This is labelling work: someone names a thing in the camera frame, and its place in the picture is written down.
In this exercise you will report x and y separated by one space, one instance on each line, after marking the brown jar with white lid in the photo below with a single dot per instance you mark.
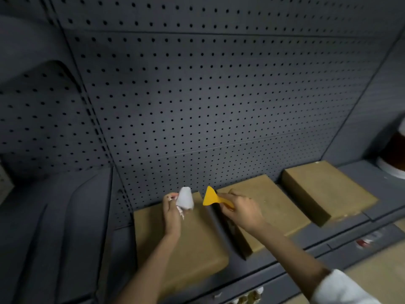
394 151

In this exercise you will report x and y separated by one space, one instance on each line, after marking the person's left forearm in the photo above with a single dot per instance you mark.
152 269

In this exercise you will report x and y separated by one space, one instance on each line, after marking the person's right fingers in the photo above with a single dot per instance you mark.
226 205

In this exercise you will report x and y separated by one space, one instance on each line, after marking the grey pegboard shelf unit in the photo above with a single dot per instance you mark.
202 117

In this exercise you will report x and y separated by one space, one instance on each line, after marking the person's left thumb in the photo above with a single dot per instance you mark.
170 196

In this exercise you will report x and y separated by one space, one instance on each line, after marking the person's left hand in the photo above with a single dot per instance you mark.
172 215

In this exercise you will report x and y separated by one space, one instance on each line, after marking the yellow plastic scraper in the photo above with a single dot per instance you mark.
212 199

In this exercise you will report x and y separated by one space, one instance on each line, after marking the brown cardboard box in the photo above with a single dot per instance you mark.
182 246
327 191
269 212

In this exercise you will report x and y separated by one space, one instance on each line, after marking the white cloth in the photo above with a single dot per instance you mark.
185 199

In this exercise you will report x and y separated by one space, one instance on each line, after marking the red and white shelf label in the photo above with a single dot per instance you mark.
367 241

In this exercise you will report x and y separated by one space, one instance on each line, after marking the person's right hand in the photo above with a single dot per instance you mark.
243 212

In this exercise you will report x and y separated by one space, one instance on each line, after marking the bottles with gold caps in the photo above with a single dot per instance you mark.
248 297

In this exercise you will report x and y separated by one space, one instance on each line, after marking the person's right forearm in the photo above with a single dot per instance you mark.
286 259

